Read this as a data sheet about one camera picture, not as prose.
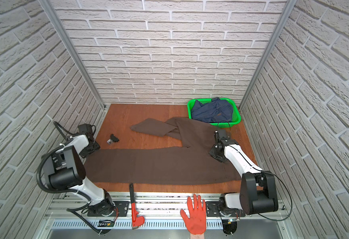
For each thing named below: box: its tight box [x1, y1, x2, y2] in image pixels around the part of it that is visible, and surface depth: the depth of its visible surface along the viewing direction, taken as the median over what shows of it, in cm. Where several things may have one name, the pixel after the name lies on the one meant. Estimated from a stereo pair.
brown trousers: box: [84, 117, 242, 186], surface depth 94 cm
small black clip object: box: [106, 133, 120, 145], surface depth 100 cm
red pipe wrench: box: [129, 182, 145, 230], surface depth 72 cm
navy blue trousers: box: [190, 97, 233, 123], surface depth 112 cm
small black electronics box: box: [97, 219, 115, 228], surface depth 74 cm
